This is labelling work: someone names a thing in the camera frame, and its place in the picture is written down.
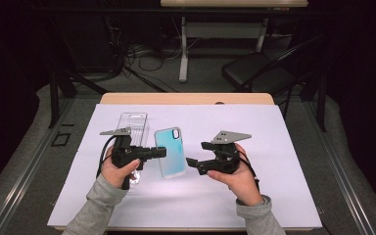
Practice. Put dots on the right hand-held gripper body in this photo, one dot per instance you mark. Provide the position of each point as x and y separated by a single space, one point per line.
226 161

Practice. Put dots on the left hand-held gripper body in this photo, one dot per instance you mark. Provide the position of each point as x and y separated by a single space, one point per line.
124 153

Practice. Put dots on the phone case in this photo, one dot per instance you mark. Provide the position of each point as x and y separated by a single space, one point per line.
171 156

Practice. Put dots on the clear plastic container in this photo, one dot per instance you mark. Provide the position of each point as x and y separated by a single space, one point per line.
138 122

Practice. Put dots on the person's left hand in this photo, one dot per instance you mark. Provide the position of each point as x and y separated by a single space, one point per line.
116 176

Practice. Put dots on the person's right hand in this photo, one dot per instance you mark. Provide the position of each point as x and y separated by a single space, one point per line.
244 186

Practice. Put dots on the black metal stand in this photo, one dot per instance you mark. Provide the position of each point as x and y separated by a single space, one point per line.
54 98
321 104

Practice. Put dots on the black folding chair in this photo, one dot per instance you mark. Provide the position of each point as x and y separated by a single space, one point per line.
258 70

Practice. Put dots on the beige table with white legs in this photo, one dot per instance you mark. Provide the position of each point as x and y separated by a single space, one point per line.
233 3

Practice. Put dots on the aluminium floor rail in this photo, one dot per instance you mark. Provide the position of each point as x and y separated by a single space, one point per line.
352 196
13 204

